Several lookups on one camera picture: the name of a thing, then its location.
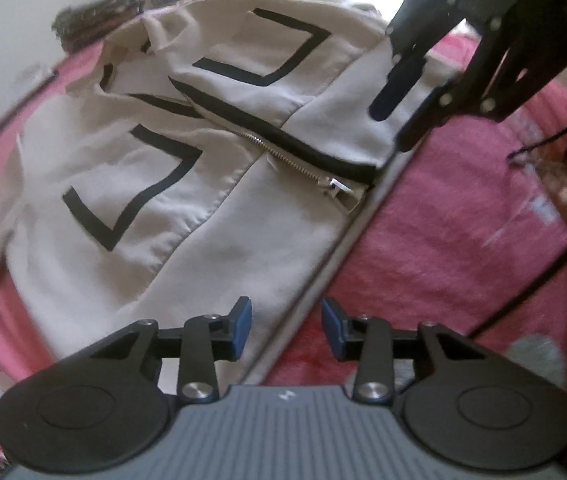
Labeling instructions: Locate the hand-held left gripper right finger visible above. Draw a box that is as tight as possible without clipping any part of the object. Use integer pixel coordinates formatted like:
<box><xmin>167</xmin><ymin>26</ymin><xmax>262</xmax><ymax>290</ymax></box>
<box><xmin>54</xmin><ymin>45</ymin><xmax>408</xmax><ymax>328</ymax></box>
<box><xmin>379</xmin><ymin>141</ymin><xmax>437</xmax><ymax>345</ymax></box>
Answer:
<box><xmin>321</xmin><ymin>297</ymin><xmax>484</xmax><ymax>403</ymax></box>

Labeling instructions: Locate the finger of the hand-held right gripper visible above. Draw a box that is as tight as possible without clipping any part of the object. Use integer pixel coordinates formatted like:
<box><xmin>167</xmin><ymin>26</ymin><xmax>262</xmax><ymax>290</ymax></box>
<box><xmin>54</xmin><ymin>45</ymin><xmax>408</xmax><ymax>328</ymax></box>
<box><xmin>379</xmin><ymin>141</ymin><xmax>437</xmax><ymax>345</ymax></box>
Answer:
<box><xmin>369</xmin><ymin>0</ymin><xmax>467</xmax><ymax>121</ymax></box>
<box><xmin>396</xmin><ymin>5</ymin><xmax>567</xmax><ymax>153</ymax></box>

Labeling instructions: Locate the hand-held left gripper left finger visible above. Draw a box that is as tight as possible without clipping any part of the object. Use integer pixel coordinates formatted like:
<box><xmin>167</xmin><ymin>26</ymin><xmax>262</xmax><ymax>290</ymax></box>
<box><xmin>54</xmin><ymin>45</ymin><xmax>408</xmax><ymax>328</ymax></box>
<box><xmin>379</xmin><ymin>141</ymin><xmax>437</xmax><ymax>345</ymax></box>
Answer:
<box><xmin>88</xmin><ymin>296</ymin><xmax>254</xmax><ymax>403</ymax></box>

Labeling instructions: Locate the beige zip jacket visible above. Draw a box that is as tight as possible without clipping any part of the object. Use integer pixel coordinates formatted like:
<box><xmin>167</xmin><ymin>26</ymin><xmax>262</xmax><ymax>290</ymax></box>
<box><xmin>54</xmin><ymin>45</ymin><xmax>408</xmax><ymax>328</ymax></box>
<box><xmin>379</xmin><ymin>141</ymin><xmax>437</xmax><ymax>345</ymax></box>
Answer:
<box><xmin>0</xmin><ymin>0</ymin><xmax>414</xmax><ymax>396</ymax></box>

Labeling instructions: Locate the stack of folded clothes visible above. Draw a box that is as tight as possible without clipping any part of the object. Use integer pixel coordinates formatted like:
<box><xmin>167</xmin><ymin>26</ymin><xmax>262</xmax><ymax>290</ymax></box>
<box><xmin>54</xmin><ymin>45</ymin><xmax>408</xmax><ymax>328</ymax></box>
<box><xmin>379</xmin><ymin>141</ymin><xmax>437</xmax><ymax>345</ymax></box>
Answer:
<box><xmin>51</xmin><ymin>0</ymin><xmax>147</xmax><ymax>53</ymax></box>

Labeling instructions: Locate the pink floral blanket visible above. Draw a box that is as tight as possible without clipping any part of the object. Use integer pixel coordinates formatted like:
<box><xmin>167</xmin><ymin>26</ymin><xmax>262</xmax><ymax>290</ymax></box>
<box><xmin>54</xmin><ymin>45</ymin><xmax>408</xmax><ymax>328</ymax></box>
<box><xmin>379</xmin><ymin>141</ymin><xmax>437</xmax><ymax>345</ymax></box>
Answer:
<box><xmin>0</xmin><ymin>25</ymin><xmax>567</xmax><ymax>480</ymax></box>

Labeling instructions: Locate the white folded cloth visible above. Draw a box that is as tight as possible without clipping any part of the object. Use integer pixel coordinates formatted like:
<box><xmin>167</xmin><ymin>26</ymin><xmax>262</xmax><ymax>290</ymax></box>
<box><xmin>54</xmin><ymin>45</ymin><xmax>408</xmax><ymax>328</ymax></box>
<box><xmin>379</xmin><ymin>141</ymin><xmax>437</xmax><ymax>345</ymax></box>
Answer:
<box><xmin>0</xmin><ymin>62</ymin><xmax>59</xmax><ymax>146</ymax></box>

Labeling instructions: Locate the black cable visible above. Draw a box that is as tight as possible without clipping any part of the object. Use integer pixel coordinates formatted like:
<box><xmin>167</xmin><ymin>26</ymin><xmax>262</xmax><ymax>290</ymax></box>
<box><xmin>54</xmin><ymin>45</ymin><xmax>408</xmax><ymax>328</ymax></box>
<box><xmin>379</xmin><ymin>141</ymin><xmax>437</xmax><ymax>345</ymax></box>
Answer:
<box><xmin>468</xmin><ymin>95</ymin><xmax>567</xmax><ymax>341</ymax></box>

